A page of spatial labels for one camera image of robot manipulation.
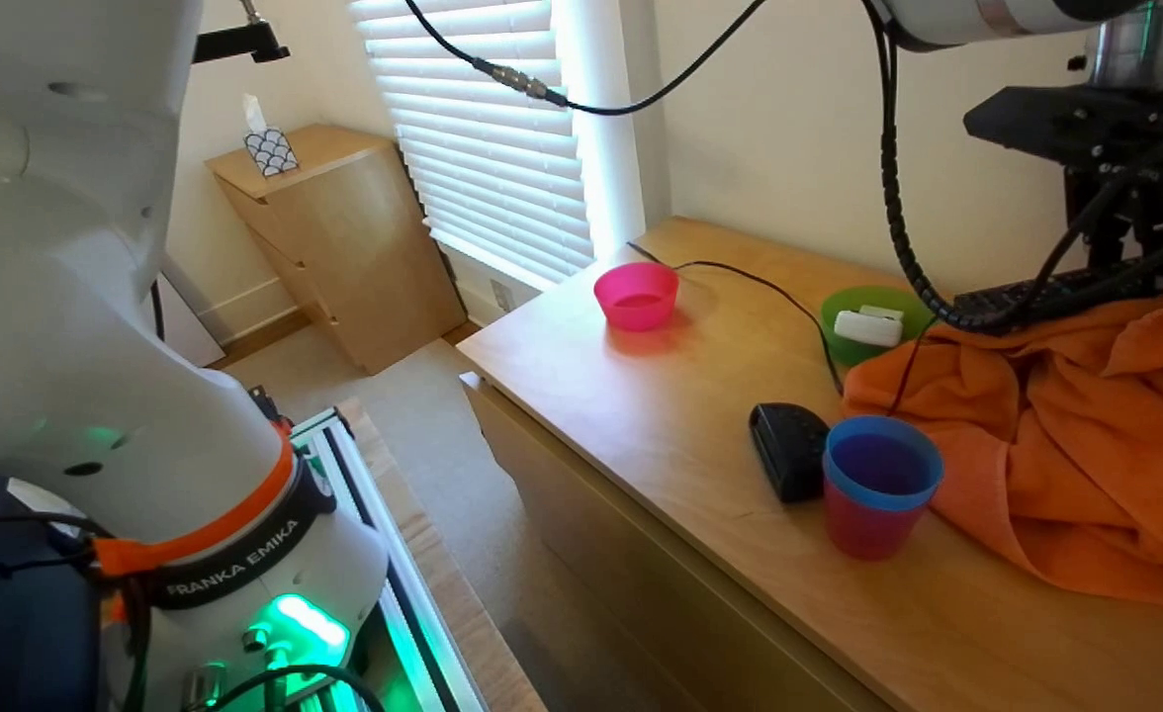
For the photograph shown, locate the blue and red cup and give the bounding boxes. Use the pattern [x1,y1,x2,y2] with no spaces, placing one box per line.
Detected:
[820,410,949,562]

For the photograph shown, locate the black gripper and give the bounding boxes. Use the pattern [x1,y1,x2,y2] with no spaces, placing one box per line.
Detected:
[1067,78,1163,294]

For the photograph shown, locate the red plastic bowl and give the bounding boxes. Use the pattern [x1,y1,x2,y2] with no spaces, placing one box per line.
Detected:
[589,257,682,336]

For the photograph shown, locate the black tv remote control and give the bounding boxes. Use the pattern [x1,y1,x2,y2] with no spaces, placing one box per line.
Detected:
[943,269,1141,336]

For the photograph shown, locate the wooden baseboard strip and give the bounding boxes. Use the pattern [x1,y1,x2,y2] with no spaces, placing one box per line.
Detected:
[213,305,312,368]

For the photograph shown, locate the long black table cable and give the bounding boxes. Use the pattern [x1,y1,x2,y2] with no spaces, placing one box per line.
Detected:
[626,241,850,394]

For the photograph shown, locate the light wooden cabinet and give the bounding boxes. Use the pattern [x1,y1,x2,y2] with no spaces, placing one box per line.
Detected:
[204,124,470,377]

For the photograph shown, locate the black mounted camera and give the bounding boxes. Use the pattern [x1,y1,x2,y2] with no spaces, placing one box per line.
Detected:
[189,0,291,66]

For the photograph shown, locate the orange cloth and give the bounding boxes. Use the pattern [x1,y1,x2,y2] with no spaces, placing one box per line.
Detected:
[839,269,1163,615]

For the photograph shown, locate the black hanging robot cable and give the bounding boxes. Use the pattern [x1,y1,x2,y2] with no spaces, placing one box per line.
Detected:
[398,0,769,124]

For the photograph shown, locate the white window frame post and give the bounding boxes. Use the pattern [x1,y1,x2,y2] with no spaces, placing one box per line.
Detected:
[551,0,653,269]

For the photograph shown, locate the thin black cable over cloth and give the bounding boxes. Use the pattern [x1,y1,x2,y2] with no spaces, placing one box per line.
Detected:
[885,328,928,417]

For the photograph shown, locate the dark blue bag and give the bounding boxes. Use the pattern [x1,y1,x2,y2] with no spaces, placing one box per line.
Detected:
[0,471,106,712]

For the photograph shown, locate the aluminium robot stand frame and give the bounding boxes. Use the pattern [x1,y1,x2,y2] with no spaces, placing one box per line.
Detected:
[280,404,486,712]

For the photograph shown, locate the white small electronic device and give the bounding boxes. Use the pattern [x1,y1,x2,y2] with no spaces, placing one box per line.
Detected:
[830,305,908,351]

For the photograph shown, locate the green plastic bowl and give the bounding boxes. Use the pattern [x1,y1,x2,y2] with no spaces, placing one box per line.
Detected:
[813,284,937,373]

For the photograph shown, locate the black flat electronic box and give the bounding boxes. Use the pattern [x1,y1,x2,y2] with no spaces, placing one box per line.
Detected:
[747,400,835,506]

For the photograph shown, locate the patterned tissue box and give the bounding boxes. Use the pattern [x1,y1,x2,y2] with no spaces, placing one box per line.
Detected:
[239,90,304,183]

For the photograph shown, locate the white window blinds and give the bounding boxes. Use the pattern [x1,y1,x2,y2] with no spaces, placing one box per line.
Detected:
[347,0,597,288]

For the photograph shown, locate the black corrugated cable hose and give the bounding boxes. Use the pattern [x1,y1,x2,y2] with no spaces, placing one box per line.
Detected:
[866,5,1008,336]

